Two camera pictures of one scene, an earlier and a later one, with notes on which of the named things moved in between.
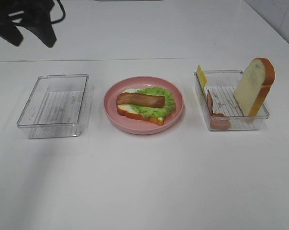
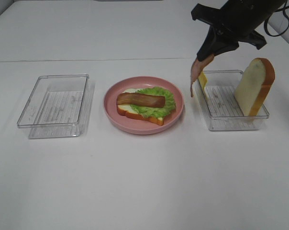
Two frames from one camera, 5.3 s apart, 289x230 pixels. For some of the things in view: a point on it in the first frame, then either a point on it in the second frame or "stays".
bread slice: [126, 109] stays
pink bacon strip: [217, 120] → [197, 68]
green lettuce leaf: [154, 111] stays
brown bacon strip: [124, 98] stays
